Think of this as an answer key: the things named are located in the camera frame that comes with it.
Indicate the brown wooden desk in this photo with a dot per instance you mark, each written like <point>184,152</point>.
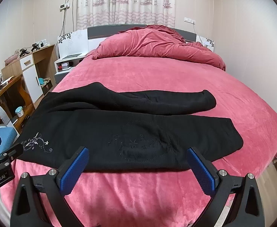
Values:
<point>12,96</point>

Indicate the red rumpled duvet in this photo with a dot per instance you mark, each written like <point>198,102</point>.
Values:
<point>156,41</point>

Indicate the white teal lidded pot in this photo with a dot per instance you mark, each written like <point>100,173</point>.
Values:
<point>19,112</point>

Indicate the wood and white cabinet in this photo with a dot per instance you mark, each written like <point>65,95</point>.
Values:
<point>36,65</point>

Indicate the white right nightstand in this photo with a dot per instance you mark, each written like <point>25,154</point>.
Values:
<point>206,42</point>

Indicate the left wall power strip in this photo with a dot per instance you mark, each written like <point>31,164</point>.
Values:
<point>64,6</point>

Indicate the patterned white curtain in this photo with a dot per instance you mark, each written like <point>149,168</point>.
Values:
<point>92,13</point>

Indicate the teal item in cabinet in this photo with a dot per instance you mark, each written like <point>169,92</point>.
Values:
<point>41,81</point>

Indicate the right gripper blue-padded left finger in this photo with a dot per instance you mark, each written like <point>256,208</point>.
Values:
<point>28,208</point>

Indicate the black embroidered pants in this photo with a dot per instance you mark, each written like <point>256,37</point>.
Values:
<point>126,131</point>

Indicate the white grey left nightstand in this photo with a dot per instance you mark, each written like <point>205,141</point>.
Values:
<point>72,47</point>

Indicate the grey bed headboard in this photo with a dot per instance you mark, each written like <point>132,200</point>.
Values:
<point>97,34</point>

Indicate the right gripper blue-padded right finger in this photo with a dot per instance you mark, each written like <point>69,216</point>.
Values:
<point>246,208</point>

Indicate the right wall socket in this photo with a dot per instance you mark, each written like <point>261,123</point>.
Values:
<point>188,20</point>

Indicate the pink bed with sheet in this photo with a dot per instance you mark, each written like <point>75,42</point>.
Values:
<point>164,197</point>

